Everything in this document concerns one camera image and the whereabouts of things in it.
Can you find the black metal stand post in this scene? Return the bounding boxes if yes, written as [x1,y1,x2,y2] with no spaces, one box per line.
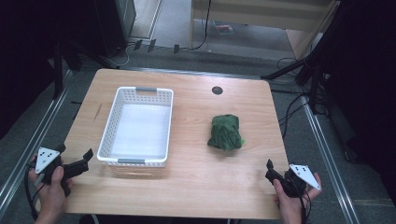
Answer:
[51,38,65,100]

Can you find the person's right hand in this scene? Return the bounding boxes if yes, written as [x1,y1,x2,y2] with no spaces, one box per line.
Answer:
[273,172,323,217]

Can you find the red leaflet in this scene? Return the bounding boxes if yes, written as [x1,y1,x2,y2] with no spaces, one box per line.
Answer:
[213,21,234,35]

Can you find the black floor cables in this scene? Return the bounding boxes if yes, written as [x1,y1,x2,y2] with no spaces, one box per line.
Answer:
[270,56,311,140]

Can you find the black tripod stand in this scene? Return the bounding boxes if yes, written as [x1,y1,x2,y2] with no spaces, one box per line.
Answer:
[261,54,332,116]

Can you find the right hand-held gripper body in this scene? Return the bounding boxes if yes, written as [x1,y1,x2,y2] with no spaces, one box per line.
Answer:
[264,163,322,199]

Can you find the green cloth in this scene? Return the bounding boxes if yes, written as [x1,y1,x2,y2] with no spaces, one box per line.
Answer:
[206,113,247,152]

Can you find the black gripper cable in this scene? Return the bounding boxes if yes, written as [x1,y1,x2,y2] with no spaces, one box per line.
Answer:
[295,186,313,224]
[23,162,41,220]

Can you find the black cabinet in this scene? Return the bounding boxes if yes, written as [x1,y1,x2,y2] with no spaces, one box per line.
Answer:
[92,0,138,60]

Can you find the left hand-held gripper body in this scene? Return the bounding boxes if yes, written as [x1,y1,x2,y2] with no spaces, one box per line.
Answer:
[31,146,91,198]

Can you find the white floor cable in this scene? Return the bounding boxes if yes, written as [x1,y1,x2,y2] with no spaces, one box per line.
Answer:
[107,42,135,69]

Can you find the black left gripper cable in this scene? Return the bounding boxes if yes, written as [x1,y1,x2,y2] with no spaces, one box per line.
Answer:
[23,162,41,220]

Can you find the metal floor rail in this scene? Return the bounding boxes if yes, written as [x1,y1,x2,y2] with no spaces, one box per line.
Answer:
[303,103,361,224]
[0,69,75,217]
[119,65,263,81]

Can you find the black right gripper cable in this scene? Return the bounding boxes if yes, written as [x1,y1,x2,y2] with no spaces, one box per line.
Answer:
[295,186,313,224]

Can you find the black hanging cable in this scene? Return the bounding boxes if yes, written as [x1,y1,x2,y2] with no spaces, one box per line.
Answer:
[188,0,213,51]

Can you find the person's left hand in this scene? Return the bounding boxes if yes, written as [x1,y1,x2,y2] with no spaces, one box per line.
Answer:
[27,165,74,219]

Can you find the white plastic basket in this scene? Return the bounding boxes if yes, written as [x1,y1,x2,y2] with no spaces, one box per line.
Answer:
[96,86,175,168]

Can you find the light wooden furniture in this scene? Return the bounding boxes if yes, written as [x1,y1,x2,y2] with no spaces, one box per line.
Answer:
[189,0,341,61]

